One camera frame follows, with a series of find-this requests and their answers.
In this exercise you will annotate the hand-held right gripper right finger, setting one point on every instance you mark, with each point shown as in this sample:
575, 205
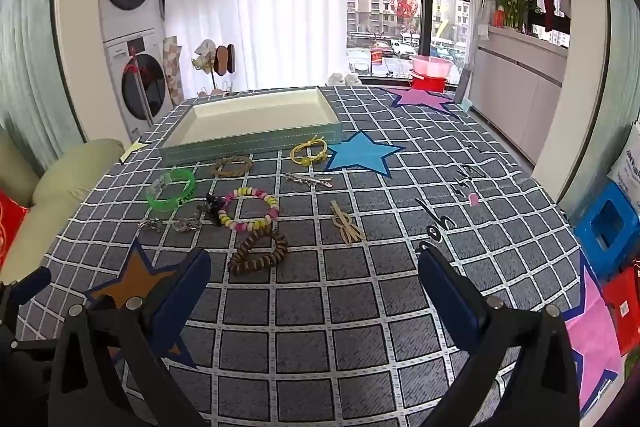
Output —
447, 289

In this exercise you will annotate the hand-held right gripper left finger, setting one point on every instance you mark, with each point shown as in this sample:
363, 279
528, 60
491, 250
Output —
186, 287

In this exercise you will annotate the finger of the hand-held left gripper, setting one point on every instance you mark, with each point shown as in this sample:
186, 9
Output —
30, 280

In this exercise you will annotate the small silver ornate clip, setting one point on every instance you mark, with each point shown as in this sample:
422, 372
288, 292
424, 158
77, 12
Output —
187, 224
150, 224

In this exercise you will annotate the beige hair clip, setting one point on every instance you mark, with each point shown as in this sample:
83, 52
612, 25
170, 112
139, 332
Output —
345, 224

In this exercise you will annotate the teal tray with cream inside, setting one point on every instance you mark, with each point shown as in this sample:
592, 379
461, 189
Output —
250, 117

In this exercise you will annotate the red cushion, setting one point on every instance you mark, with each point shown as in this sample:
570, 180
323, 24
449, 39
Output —
10, 227

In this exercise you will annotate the black claw clip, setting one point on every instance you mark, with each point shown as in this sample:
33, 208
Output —
212, 208

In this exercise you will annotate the grey checked cloth with stars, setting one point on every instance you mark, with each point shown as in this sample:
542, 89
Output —
350, 307

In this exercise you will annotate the cream sofa cushion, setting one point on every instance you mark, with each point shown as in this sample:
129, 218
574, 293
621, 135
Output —
65, 177

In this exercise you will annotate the blue plastic stool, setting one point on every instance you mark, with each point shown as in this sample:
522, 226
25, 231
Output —
590, 232

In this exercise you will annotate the red plastic stool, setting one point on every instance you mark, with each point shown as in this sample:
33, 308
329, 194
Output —
622, 307

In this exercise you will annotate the mop with red ribbon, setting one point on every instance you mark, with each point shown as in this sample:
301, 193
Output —
141, 87

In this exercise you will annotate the red bucket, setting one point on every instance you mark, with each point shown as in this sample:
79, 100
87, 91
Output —
429, 84

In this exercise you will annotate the white washing machine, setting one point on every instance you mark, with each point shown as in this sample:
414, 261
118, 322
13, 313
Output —
145, 82

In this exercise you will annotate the white cabinet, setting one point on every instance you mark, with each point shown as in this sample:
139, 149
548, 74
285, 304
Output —
520, 87

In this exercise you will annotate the checkered pink panel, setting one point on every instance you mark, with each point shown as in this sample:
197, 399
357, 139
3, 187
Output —
172, 72

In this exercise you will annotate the white printed bag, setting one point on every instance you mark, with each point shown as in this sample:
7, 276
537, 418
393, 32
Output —
627, 167

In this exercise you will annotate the pink basin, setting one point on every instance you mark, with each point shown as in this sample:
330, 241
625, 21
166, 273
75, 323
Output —
430, 66

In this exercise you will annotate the slipper rack with slippers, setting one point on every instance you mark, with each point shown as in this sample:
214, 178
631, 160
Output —
222, 59

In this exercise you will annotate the white sheer curtain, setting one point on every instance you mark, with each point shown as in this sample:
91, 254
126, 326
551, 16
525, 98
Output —
260, 7

